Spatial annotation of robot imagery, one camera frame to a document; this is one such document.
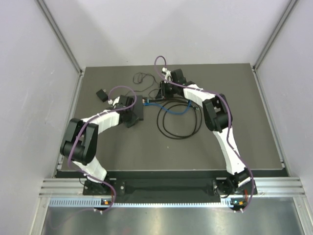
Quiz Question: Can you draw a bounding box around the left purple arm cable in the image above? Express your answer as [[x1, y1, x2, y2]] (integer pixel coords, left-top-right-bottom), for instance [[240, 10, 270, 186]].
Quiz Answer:
[[48, 85, 136, 231]]

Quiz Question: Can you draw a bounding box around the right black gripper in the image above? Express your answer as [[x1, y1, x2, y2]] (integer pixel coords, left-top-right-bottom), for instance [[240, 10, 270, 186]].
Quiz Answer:
[[156, 81, 178, 101]]

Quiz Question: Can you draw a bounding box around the black power adapter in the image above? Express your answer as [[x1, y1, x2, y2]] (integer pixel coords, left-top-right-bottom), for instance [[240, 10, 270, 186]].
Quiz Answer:
[[96, 89, 109, 102]]

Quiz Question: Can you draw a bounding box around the black ethernet cable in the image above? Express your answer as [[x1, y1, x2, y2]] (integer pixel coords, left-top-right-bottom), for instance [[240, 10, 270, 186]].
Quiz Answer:
[[146, 97, 203, 140], [146, 99, 200, 137]]

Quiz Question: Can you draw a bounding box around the grey slotted cable duct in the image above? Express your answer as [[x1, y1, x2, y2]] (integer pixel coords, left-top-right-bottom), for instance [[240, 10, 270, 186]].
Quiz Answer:
[[49, 198, 244, 208]]

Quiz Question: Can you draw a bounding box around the left aluminium frame post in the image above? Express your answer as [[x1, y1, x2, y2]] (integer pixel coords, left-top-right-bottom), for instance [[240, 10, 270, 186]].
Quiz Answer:
[[35, 0, 83, 74]]

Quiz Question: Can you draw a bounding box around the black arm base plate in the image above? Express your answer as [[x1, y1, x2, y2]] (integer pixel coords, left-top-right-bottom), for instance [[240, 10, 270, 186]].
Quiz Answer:
[[82, 171, 259, 196]]

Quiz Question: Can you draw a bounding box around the black network switch box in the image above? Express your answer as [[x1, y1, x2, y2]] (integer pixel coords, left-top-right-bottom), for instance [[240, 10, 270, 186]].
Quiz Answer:
[[133, 95, 144, 121]]

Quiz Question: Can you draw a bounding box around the right aluminium frame post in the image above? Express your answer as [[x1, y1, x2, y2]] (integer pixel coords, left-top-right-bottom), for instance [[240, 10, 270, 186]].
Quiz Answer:
[[252, 0, 299, 72]]

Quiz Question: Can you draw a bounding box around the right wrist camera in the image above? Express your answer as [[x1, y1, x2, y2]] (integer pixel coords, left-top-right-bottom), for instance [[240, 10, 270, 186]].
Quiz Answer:
[[170, 69, 186, 85]]

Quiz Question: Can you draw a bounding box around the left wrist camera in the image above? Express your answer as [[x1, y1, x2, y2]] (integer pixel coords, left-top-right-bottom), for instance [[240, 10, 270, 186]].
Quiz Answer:
[[116, 95, 134, 109]]

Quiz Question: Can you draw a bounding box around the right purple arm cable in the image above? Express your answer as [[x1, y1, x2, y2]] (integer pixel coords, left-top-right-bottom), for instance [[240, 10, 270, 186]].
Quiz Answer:
[[154, 55, 256, 213]]

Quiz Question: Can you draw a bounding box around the front aluminium frame rail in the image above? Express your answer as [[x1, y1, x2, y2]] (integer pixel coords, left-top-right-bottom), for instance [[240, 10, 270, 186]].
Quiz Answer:
[[39, 177, 305, 197]]

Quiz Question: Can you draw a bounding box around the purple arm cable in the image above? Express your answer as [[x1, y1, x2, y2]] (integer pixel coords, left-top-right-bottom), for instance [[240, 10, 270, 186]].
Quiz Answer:
[[48, 85, 136, 231], [154, 55, 256, 213]]

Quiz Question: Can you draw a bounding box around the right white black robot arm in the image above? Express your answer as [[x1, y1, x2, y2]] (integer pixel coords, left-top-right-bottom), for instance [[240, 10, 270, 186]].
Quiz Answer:
[[158, 81, 254, 194]]

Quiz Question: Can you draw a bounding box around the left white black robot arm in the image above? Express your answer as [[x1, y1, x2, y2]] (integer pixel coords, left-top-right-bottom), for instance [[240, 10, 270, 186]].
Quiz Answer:
[[60, 109, 141, 194]]

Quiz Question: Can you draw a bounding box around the aluminium frame post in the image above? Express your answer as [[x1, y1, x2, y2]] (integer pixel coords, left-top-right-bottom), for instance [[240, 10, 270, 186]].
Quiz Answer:
[[252, 0, 299, 72], [35, 0, 83, 74]]

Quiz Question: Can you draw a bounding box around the blue ethernet cable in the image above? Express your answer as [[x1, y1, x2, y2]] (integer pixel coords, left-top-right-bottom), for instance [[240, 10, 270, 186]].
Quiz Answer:
[[144, 99, 193, 116]]

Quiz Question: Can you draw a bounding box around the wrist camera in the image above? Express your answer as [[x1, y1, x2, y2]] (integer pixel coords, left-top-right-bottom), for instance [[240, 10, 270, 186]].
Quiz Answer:
[[116, 95, 134, 109], [170, 69, 186, 85]]

